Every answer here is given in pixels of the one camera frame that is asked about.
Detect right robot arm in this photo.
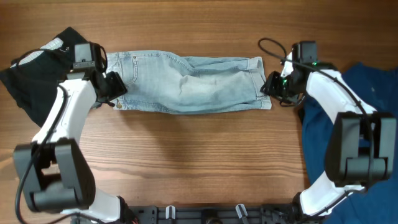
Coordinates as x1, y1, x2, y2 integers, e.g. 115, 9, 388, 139
261, 40, 397, 223

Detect folded black garment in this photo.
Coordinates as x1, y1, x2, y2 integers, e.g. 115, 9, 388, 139
1, 27, 87, 127

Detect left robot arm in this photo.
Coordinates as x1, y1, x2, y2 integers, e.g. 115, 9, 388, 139
13, 42, 137, 223

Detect dark blue t-shirt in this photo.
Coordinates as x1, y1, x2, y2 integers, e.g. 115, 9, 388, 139
302, 63, 397, 224

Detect right black cable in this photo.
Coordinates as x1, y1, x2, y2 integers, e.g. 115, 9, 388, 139
257, 37, 376, 215

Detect white rail clip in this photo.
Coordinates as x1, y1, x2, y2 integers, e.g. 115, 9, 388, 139
235, 203, 249, 224
165, 205, 176, 220

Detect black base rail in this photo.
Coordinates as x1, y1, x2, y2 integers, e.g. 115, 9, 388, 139
130, 203, 300, 224

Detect left white rail clip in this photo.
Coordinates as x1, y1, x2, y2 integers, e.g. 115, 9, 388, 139
165, 205, 176, 220

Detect light blue denim shorts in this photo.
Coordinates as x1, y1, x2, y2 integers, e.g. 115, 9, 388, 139
107, 50, 272, 114

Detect right white rail clip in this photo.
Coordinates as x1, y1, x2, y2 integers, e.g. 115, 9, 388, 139
235, 203, 249, 224

